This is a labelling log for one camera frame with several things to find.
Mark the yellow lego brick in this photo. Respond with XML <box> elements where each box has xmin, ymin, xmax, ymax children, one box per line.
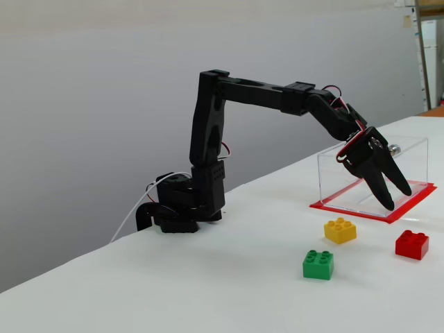
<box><xmin>323</xmin><ymin>216</ymin><xmax>357</xmax><ymax>245</ymax></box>

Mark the red tape frame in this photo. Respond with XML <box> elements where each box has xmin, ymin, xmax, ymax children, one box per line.
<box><xmin>309</xmin><ymin>175</ymin><xmax>438</xmax><ymax>225</ymax></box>

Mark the grey metal shelf post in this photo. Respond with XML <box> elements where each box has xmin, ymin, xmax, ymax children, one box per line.
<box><xmin>414</xmin><ymin>0</ymin><xmax>433</xmax><ymax>111</ymax></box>

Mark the transparent plastic box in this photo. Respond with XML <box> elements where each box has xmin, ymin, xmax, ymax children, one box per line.
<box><xmin>317</xmin><ymin>133</ymin><xmax>429</xmax><ymax>219</ymax></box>

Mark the green lego brick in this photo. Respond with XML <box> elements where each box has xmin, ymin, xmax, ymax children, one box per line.
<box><xmin>302</xmin><ymin>249</ymin><xmax>335</xmax><ymax>280</ymax></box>

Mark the black table clamp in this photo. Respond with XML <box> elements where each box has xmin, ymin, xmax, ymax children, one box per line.
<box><xmin>135</xmin><ymin>203</ymin><xmax>160</xmax><ymax>232</ymax></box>

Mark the red lego brick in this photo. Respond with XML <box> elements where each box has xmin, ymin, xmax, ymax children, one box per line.
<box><xmin>395</xmin><ymin>229</ymin><xmax>430</xmax><ymax>261</ymax></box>

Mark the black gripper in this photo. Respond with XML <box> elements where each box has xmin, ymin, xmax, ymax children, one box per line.
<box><xmin>341</xmin><ymin>126</ymin><xmax>413</xmax><ymax>211</ymax></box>

